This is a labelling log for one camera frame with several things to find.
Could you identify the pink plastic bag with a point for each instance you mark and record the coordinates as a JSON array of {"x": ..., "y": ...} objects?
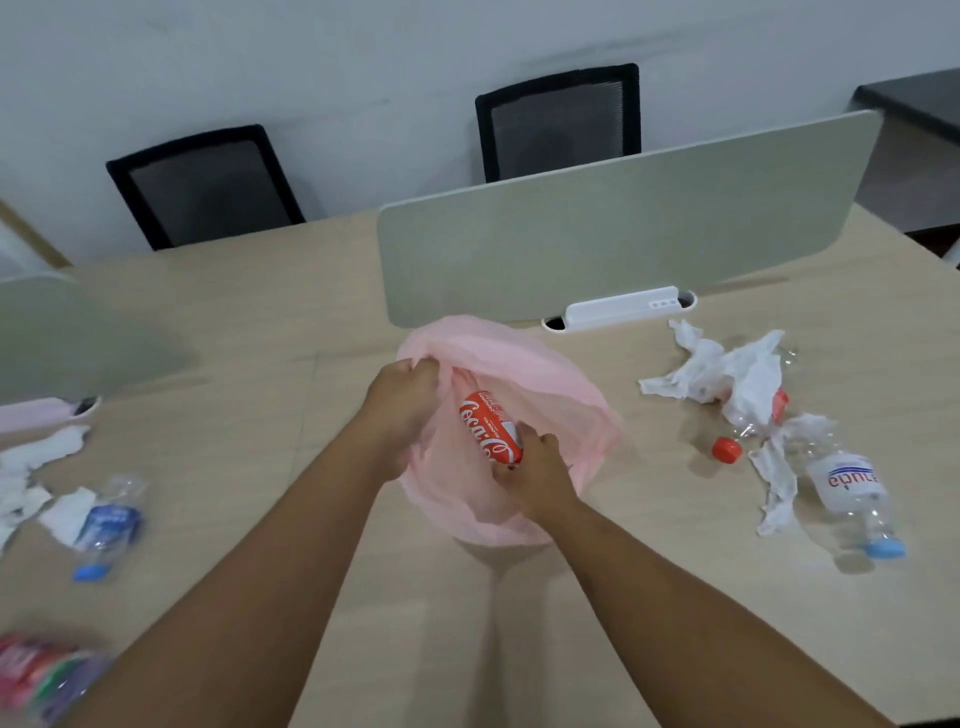
[{"x": 525, "y": 367}]

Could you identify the blue label water bottle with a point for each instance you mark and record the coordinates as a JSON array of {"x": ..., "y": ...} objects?
[{"x": 109, "y": 525}]

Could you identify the wooden trim strip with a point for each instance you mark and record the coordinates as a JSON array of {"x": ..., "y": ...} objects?
[{"x": 34, "y": 234}]

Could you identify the black mesh office chair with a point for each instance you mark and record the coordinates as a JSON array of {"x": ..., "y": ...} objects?
[
  {"x": 206, "y": 187},
  {"x": 559, "y": 120}
]

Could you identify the person's left forearm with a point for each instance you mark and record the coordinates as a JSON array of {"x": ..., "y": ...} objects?
[{"x": 247, "y": 600}]

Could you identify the person's right forearm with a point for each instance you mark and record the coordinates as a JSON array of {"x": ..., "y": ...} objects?
[{"x": 690, "y": 637}]

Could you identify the dark grey side table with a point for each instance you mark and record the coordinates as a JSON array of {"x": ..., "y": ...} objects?
[{"x": 915, "y": 94}]

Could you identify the clear bottle blue cap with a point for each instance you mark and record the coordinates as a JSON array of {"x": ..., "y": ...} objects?
[{"x": 851, "y": 484}]

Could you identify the person's left hand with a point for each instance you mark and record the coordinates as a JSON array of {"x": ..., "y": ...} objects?
[{"x": 401, "y": 409}]

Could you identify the clear bottle red cap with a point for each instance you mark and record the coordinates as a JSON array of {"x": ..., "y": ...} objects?
[{"x": 726, "y": 450}]

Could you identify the light wooden table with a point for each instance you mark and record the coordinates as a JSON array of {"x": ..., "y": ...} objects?
[{"x": 825, "y": 622}]

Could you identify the red soda can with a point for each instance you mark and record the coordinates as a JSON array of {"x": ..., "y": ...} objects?
[{"x": 487, "y": 424}]

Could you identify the person's right hand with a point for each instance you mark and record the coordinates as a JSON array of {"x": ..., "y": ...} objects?
[{"x": 540, "y": 480}]

